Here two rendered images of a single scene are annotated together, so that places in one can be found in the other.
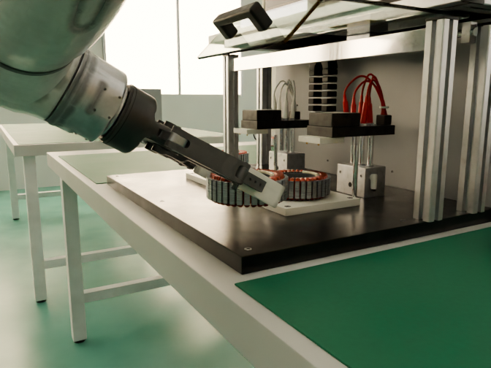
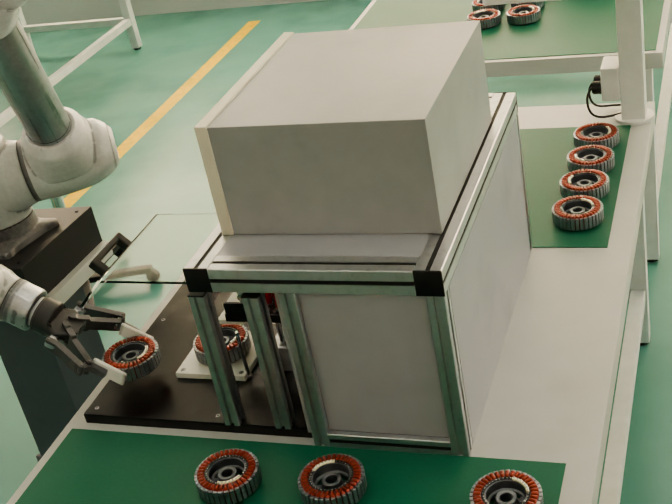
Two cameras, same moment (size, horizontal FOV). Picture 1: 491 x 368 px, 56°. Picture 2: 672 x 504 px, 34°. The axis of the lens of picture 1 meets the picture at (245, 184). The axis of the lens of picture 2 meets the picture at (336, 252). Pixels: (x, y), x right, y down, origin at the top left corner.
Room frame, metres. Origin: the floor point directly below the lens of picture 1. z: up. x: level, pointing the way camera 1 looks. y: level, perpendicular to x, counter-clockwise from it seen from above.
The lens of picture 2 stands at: (-0.11, -1.70, 1.97)
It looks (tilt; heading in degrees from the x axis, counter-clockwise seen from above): 29 degrees down; 53
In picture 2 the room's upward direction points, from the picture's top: 12 degrees counter-clockwise
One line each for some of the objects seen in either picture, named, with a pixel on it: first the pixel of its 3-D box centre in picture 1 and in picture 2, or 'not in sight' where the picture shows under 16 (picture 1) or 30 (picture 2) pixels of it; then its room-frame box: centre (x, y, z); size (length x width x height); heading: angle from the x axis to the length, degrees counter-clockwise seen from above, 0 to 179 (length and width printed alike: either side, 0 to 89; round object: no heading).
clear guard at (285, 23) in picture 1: (327, 37); (183, 259); (0.73, -0.12, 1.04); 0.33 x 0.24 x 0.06; 120
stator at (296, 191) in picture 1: (297, 183); (222, 344); (0.78, -0.09, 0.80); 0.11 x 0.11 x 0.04
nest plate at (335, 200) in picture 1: (297, 198); (224, 354); (0.78, -0.09, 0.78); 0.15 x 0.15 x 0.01; 30
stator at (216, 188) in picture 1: (247, 186); (131, 358); (0.62, 0.00, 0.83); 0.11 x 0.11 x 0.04
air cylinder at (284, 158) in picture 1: (286, 163); not in sight; (1.06, -0.09, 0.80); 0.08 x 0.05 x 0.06; 30
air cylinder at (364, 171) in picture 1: (360, 178); (289, 347); (0.85, -0.21, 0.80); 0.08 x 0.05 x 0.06; 30
